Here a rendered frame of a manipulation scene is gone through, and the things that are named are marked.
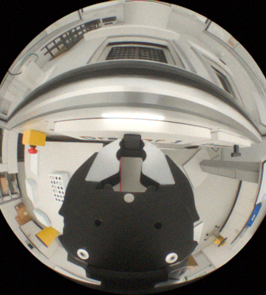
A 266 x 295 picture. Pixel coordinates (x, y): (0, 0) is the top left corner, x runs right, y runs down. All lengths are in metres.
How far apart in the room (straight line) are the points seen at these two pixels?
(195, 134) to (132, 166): 0.95
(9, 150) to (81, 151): 0.63
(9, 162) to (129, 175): 1.19
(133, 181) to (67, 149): 0.89
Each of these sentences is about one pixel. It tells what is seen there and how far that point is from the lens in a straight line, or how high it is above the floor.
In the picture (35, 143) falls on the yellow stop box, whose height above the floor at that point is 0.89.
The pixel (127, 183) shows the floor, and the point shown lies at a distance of 1.11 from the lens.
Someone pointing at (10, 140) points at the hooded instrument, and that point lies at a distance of 0.82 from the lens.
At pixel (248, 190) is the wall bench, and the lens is 3.14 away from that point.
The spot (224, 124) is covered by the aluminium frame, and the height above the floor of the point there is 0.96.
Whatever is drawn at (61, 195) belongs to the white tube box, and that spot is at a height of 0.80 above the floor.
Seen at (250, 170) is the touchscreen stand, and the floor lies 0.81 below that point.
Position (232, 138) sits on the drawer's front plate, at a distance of 0.27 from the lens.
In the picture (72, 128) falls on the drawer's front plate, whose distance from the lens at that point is 0.15.
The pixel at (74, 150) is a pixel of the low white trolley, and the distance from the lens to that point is 0.35.
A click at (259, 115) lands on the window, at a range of 0.22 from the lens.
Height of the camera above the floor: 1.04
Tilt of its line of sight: 86 degrees down
